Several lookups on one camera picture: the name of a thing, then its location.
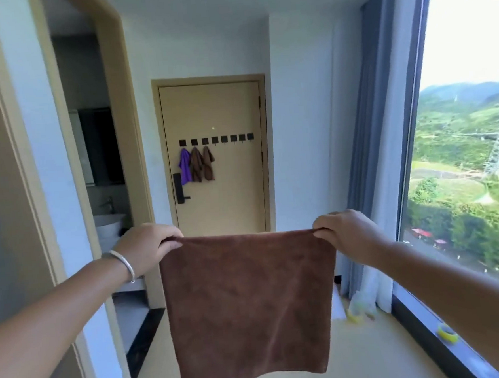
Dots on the person's right hand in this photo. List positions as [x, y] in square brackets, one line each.
[355, 234]

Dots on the person's left hand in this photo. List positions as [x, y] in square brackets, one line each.
[151, 244]

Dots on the purple towel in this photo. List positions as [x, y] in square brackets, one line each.
[185, 167]

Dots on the brown towel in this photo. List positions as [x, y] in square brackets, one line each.
[249, 314]
[208, 164]
[196, 167]

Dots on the beige door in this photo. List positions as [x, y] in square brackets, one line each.
[207, 79]
[233, 196]

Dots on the row of black hooks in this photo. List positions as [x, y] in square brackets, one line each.
[215, 140]

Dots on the person's right forearm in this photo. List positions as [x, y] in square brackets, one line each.
[466, 299]

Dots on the person's left forearm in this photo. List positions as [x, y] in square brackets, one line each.
[50, 328]

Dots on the white sink basin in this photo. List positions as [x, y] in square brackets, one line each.
[109, 226]

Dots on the metal faucet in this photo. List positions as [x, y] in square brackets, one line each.
[110, 205]

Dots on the white cloth pile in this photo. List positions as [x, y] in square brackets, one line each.
[338, 306]

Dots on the clear bag of yellow items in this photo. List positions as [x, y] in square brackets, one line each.
[360, 309]

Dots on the blue grey curtain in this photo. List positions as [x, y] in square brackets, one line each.
[370, 144]

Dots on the white sheer curtain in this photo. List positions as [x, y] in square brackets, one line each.
[399, 142]

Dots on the dark framed window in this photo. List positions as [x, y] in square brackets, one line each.
[416, 320]

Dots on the black framed mirror cabinet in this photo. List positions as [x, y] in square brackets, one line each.
[101, 146]

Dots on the yellow tape roll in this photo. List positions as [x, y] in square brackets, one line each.
[448, 334]

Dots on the beige bathroom door frame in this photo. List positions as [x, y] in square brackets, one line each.
[132, 161]

